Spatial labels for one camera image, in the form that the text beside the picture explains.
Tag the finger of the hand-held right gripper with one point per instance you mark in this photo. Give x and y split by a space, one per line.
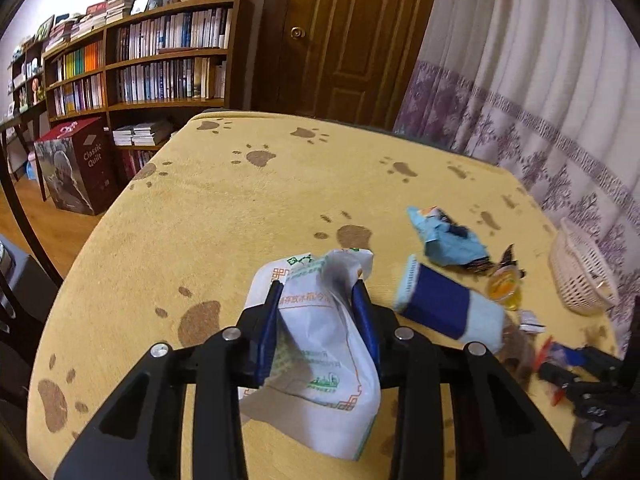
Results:
600 362
562 379

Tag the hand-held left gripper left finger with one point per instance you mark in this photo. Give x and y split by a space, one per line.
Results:
267 335

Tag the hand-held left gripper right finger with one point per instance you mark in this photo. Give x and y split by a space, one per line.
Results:
367 330

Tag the white snack packet green print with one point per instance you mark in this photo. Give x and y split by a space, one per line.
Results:
320 375

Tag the white plastic basket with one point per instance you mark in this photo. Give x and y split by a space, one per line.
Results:
575 270

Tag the light blue snack packet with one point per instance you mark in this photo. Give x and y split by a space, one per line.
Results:
445 247

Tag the red and blue wrapper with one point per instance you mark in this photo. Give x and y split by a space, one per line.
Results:
562 355

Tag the grey cloth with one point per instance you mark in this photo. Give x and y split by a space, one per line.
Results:
597 442

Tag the brown snack packet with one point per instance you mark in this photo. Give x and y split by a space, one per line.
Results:
517 350

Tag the small white wrapper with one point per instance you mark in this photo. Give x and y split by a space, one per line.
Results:
531 321

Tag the navy banded snack packet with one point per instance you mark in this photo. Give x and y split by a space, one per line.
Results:
445 305

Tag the orange jelly cup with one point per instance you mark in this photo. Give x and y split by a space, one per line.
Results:
504 287

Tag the yellow paw print blanket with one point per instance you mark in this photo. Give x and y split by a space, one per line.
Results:
225 220

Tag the dark brown candy wrapper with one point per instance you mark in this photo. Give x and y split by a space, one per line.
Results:
507 256

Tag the row of red-spined books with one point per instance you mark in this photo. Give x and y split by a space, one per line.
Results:
137 162

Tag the stack of magazines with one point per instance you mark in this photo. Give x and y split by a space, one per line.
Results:
145 134

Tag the black chair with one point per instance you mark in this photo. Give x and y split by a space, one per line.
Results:
25 310

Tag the red quilt box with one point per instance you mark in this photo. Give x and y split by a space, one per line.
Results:
90 160

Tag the row of pale-spined books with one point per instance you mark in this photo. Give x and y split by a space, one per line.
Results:
170 80

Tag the wooden bookcase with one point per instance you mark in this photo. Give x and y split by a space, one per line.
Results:
240 60

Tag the brown wooden door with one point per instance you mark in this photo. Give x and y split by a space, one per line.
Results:
350 35

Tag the brass door knob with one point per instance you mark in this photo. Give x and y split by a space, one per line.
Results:
298 33

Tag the row of purple-spined books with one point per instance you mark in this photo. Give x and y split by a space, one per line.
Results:
77 96

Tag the white and purple curtain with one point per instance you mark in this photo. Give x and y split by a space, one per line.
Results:
525 60

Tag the row of white-spined books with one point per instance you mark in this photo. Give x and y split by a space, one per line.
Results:
175 32

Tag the row of colourful books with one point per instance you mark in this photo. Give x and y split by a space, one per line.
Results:
80 62

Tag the dark wooden shelf unit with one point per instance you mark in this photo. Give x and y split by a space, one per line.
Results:
27 75

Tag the small picture card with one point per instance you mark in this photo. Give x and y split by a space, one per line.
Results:
140 2

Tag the stack of red-covered books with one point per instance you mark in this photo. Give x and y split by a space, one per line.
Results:
90 20

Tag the tall stack of books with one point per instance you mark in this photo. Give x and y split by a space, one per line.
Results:
122 2

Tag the low stack of books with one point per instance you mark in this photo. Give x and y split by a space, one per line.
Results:
59 34

